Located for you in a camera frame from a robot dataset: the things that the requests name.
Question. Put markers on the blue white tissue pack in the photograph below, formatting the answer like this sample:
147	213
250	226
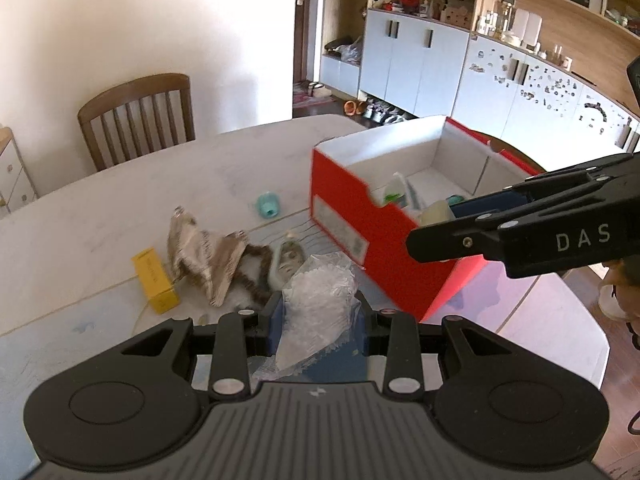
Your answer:
399	191

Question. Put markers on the orange slippers pair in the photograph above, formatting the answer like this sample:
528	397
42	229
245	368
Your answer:
354	108

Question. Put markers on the clear crinkled plastic bag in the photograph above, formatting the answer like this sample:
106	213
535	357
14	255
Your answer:
319	310

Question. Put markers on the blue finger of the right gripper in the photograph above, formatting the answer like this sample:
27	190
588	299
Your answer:
486	204
459	238

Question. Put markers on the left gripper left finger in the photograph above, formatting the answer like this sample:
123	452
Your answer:
270	325

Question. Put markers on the white drawer sideboard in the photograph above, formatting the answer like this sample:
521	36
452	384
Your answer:
16	189

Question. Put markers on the brown fabric scrunchie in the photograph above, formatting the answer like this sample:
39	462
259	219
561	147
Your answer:
252	273

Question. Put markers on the white wall cabinet unit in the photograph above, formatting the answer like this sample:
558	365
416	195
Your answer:
548	76

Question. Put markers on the wooden chair far side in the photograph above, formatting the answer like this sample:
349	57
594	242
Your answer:
137	118

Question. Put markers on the patterned door rug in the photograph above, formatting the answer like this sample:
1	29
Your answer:
310	93

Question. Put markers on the red white cardboard box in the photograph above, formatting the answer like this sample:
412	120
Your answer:
440	158

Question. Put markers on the brown entrance door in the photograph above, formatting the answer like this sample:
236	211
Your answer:
301	25

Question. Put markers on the yellow small carton box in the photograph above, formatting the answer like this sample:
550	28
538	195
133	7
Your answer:
157	287

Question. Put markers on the silver foil wrapper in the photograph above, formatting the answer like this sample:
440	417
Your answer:
207	258

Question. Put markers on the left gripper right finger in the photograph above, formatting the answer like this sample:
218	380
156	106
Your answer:
372	328

